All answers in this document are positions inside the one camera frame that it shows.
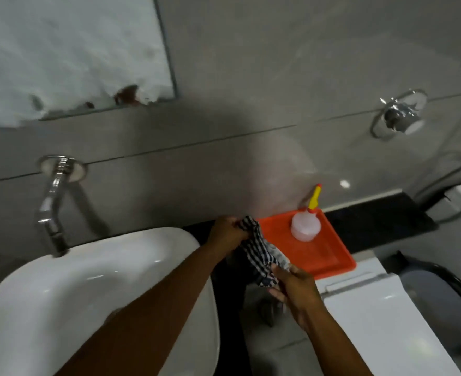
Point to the person's right forearm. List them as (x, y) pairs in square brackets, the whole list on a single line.
[(334, 348)]

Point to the chrome wall valve knob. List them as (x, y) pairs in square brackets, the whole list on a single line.
[(400, 115)]

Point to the person's left fingers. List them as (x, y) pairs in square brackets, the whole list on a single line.
[(239, 226)]

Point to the black countertop ledge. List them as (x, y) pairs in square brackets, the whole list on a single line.
[(375, 225)]

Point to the white ceramic sink basin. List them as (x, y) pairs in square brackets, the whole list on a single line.
[(89, 301)]

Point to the dark round bin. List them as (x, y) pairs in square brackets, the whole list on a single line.
[(441, 305)]

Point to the person's right fingers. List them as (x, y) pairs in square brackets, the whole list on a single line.
[(283, 283)]

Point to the chrome wall faucet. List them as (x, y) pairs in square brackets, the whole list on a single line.
[(54, 203)]

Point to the wall mirror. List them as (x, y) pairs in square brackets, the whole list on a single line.
[(66, 54)]

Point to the person's left forearm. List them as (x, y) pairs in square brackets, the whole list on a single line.
[(144, 313)]

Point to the black white checkered cloth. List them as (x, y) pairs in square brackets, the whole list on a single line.
[(261, 252)]

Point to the person's left hand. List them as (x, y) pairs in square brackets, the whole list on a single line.
[(224, 234)]

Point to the white bottle with yellow nozzle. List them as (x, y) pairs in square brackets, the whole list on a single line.
[(305, 225)]

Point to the orange plastic tray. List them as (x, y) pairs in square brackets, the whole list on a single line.
[(312, 246)]

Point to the person's right hand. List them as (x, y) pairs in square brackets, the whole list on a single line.
[(299, 291)]

